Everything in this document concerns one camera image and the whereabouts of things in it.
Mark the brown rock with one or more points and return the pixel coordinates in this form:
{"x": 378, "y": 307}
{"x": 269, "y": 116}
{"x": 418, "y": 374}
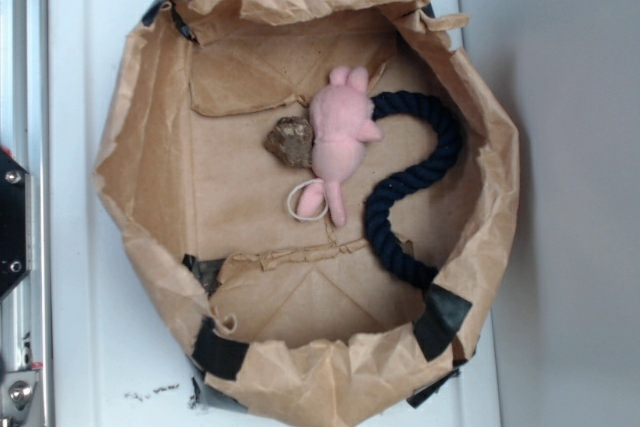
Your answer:
{"x": 291, "y": 141}

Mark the brown paper lined box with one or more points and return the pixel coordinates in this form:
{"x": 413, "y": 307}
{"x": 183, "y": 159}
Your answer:
{"x": 305, "y": 322}

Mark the pink plush toy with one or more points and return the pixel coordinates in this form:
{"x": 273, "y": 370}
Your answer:
{"x": 341, "y": 115}

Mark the aluminium frame rail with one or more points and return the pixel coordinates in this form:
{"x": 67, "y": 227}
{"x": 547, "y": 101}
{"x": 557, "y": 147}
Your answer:
{"x": 27, "y": 392}

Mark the black metal bracket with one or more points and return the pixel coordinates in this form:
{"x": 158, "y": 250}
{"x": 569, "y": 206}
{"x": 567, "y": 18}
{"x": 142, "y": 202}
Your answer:
{"x": 14, "y": 223}

